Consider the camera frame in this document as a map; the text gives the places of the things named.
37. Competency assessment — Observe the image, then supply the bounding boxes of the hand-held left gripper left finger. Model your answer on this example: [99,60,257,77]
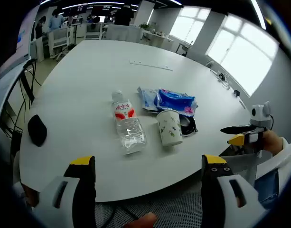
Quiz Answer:
[32,155,96,228]

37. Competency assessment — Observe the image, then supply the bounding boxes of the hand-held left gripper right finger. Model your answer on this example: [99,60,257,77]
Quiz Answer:
[201,154,267,228]

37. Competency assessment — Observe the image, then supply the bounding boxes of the floral paper cup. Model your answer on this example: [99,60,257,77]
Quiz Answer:
[156,109,184,147]

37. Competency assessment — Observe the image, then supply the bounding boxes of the blue tissue packet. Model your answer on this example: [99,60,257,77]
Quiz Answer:
[156,88,198,117]

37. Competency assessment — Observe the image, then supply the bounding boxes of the clear plastic water bottle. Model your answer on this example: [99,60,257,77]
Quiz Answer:
[111,89,148,156]

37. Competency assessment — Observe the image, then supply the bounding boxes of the light blue wet wipes pack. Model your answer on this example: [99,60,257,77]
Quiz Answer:
[137,86,165,112]

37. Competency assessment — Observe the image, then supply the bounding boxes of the person's right hand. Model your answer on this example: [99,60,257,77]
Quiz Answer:
[263,130,285,154]

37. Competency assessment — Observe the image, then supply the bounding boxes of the person's left hand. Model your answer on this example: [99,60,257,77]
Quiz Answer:
[125,212,158,228]

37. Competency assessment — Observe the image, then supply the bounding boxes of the person's blue jeans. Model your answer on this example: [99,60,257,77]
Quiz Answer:
[253,166,280,210]

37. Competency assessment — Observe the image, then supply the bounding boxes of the clear stand with black device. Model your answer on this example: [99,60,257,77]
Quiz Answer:
[216,72,232,89]

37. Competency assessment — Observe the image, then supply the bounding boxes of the large window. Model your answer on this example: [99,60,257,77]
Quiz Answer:
[207,14,279,96]

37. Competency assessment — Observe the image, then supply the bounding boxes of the black computer mouse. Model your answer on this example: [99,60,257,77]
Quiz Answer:
[27,114,48,147]

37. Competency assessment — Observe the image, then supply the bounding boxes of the white table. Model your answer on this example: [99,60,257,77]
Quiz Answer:
[19,39,255,203]

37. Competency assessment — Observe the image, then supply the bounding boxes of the white power strip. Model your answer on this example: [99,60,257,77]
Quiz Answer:
[129,59,174,72]

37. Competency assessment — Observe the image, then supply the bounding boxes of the small window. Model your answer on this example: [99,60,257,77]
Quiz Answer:
[170,8,211,45]

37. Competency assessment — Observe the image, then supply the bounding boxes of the white partition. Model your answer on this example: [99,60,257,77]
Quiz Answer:
[106,24,144,44]

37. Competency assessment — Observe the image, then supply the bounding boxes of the large monitor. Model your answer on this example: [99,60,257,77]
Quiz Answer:
[0,6,41,78]

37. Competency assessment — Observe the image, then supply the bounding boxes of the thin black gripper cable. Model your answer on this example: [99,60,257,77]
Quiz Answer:
[106,203,139,222]

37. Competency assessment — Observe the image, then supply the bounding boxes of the black desk cables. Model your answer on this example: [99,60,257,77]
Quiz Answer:
[6,60,43,135]

